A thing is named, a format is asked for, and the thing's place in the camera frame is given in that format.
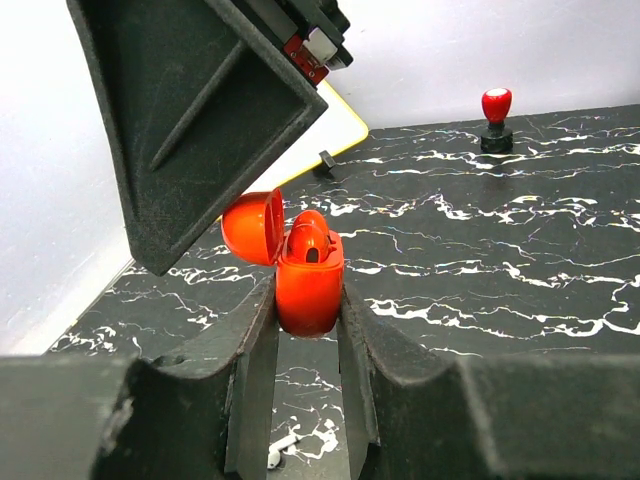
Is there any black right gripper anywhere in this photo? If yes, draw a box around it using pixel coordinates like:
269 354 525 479
68 1 353 275

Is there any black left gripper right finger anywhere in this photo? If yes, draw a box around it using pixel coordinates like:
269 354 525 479
337 285 639 479

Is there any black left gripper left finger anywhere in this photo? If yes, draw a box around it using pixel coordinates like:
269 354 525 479
1 278 279 479

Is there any orange charging case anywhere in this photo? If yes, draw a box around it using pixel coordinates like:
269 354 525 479
221 189 345 338

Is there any orange earbud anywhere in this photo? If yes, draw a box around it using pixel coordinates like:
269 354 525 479
292 210 329 236
286 224 330 263

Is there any white earbud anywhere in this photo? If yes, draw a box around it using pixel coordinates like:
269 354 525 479
267 433 301 470

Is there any yellow framed whiteboard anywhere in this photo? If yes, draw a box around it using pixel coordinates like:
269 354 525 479
245 80 369 193

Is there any red emergency button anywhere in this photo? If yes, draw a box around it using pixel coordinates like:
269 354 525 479
480 87 513 154

